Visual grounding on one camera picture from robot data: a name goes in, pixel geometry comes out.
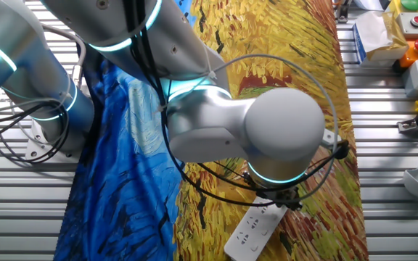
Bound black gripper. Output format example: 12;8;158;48
256;185;303;212

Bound white power strip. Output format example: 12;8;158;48
224;195;289;261

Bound Van Gogh painting print cloth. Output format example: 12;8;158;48
53;0;369;261

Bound blue white tissue box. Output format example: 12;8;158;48
352;9;410;67

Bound orange emergency stop button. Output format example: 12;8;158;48
398;38;418;69

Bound grey box with red button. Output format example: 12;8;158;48
396;12;418;40

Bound yellow box with green button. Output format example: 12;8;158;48
389;0;418;15

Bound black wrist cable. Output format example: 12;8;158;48
121;0;351;207

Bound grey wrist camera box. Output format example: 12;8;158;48
320;128;341;150

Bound thin grey wrist cable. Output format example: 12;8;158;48
157;54;340;204

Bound small metal corner bracket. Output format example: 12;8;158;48
334;0;352;23

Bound thin base cables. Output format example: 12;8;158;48
0;100;70;164

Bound thick grey base cable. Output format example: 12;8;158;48
41;23;88;90

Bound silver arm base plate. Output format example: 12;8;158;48
25;119;83;165

